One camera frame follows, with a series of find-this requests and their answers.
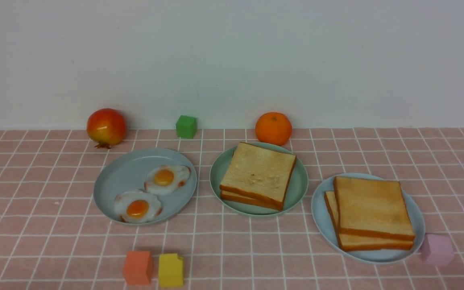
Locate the toast slice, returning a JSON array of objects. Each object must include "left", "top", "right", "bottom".
[
  {"left": 220, "top": 191, "right": 284, "bottom": 211},
  {"left": 219, "top": 142, "right": 297, "bottom": 206},
  {"left": 324, "top": 191, "right": 414, "bottom": 252},
  {"left": 333, "top": 176, "right": 415, "bottom": 241}
]

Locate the orange mandarin fruit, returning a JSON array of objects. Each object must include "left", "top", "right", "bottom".
[{"left": 255, "top": 112, "right": 292, "bottom": 146}]

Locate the green cube block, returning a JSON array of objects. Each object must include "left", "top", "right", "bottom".
[{"left": 176, "top": 115, "right": 197, "bottom": 139}]

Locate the fried egg upper right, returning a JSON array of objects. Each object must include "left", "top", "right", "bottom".
[{"left": 144, "top": 165, "right": 191, "bottom": 196}]

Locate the fried egg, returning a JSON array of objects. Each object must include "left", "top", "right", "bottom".
[
  {"left": 144, "top": 165, "right": 191, "bottom": 196},
  {"left": 114, "top": 189, "right": 163, "bottom": 224}
]

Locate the teal green centre plate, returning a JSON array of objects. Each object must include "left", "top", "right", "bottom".
[{"left": 209, "top": 142, "right": 308, "bottom": 218}]

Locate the grey plate with eggs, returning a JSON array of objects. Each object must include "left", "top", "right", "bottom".
[{"left": 93, "top": 147, "right": 198, "bottom": 226}]

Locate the fried egg front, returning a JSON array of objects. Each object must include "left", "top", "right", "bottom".
[{"left": 114, "top": 189, "right": 163, "bottom": 224}]

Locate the red yellow pomegranate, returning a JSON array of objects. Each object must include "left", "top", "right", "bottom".
[{"left": 86, "top": 108, "right": 127, "bottom": 149}]

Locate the yellow block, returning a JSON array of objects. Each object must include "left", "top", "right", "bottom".
[{"left": 157, "top": 253, "right": 184, "bottom": 288}]

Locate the orange block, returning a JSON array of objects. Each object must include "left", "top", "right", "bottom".
[{"left": 122, "top": 251, "right": 153, "bottom": 285}]

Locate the pink block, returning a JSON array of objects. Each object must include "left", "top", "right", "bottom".
[{"left": 420, "top": 233, "right": 455, "bottom": 267}]

